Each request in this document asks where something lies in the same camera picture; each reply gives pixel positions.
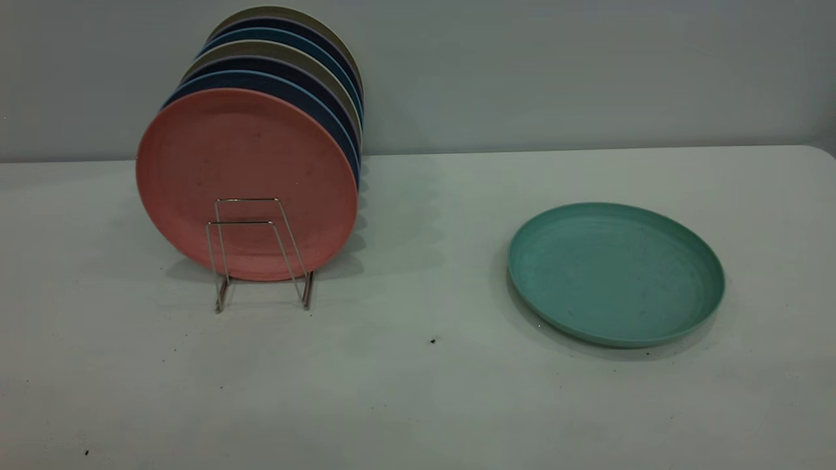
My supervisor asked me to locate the dark navy round plate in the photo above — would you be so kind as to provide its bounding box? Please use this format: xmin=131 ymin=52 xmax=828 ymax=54
xmin=209 ymin=17 xmax=364 ymax=99

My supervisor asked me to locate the metal wire plate rack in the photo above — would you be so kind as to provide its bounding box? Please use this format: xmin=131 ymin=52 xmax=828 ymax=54
xmin=206 ymin=198 xmax=314 ymax=313

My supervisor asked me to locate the pink round plate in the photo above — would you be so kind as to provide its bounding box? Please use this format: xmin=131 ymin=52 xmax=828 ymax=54
xmin=136 ymin=88 xmax=359 ymax=283

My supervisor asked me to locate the green round plate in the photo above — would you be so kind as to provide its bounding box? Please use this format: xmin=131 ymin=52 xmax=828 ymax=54
xmin=507 ymin=202 xmax=726 ymax=348

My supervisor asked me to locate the olive beige round plate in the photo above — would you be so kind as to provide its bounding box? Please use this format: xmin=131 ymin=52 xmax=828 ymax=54
xmin=208 ymin=6 xmax=364 ymax=92

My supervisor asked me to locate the dark purple round plate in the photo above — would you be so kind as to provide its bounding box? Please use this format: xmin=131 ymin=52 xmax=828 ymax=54
xmin=188 ymin=55 xmax=362 ymax=157

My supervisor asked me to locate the teal blue round plate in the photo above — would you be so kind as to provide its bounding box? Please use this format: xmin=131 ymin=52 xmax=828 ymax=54
xmin=198 ymin=27 xmax=364 ymax=121

